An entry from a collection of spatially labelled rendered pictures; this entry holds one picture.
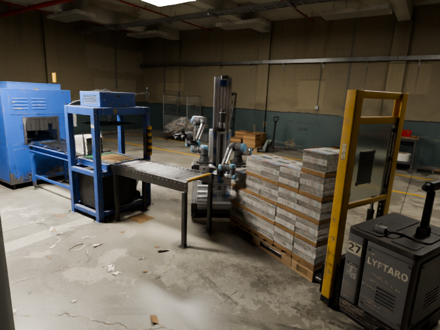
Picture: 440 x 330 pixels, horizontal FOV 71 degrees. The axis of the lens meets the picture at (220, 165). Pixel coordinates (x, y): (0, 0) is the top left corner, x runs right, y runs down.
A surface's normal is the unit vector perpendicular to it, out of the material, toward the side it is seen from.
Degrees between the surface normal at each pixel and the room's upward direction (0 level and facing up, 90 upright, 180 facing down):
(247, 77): 90
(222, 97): 90
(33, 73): 90
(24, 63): 90
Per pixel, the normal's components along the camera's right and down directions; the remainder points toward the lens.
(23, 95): 0.82, 0.16
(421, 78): -0.56, 0.16
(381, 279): -0.84, 0.09
